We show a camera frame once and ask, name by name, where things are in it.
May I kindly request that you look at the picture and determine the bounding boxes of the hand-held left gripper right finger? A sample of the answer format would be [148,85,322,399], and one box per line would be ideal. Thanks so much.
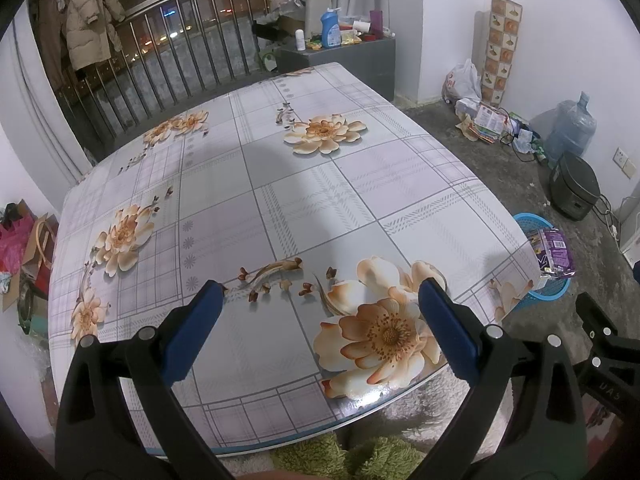
[417,276,588,480]

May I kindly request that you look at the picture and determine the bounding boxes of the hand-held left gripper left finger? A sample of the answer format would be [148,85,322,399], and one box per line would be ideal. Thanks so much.
[54,280,224,480]

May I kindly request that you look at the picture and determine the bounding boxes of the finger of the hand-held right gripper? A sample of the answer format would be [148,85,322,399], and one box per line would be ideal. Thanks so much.
[574,347,640,411]
[575,291,640,356]

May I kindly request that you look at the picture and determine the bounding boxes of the purple snack packet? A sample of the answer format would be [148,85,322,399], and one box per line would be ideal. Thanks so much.
[532,227,576,276]

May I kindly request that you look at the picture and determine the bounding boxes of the blue plastic basket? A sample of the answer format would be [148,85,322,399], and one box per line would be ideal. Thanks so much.
[512,212,573,303]

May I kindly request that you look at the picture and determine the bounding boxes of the white fluffy blanket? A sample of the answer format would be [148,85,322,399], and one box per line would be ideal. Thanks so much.
[345,370,516,461]

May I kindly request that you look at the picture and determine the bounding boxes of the black rice cooker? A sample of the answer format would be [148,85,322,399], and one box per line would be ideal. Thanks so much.
[547,152,601,221]

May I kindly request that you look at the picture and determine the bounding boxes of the floral tablecloth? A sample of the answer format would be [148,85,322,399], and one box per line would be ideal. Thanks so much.
[47,62,543,456]

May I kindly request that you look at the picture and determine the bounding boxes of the green fuzzy garment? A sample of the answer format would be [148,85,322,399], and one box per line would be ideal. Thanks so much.
[270,434,423,480]

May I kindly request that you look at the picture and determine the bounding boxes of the large water jug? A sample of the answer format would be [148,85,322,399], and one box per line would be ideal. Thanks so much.
[545,91,598,161]

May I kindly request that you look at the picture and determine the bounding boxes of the pink plastic bag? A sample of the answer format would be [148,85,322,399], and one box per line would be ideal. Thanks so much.
[0,225,31,273]

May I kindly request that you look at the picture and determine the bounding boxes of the pile of papers and packets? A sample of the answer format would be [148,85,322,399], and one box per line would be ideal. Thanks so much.
[472,102,508,143]

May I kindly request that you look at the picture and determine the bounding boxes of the white plastic bag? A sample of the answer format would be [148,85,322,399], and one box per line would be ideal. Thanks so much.
[442,58,483,103]

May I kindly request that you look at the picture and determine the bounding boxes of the metal railing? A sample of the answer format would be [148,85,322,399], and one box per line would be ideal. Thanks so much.
[50,0,311,146]

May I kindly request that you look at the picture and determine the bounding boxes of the tile-pattern carton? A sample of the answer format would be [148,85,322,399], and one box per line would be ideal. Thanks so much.
[480,0,525,108]

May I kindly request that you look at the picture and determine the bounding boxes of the grey cabinet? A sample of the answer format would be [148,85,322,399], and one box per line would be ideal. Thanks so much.
[275,35,398,103]

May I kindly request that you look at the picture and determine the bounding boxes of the yellow snack packets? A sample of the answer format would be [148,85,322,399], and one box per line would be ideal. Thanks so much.
[307,30,361,50]

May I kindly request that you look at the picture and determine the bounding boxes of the blue detergent bottle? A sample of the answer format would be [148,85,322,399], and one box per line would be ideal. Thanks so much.
[320,8,343,49]

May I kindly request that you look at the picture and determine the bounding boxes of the brown hanging garment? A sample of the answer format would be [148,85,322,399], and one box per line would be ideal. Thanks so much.
[32,0,68,91]

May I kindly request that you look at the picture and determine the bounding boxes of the beige puffer coat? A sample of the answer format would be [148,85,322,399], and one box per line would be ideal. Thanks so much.
[65,0,126,71]

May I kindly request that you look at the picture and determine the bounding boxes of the wall socket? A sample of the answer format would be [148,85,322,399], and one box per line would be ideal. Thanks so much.
[614,147,638,178]

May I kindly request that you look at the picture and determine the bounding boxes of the paper bag with tan handle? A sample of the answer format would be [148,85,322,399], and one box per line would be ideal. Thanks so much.
[22,212,58,286]

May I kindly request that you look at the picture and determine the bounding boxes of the black cable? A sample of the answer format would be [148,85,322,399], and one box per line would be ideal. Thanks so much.
[500,130,551,166]

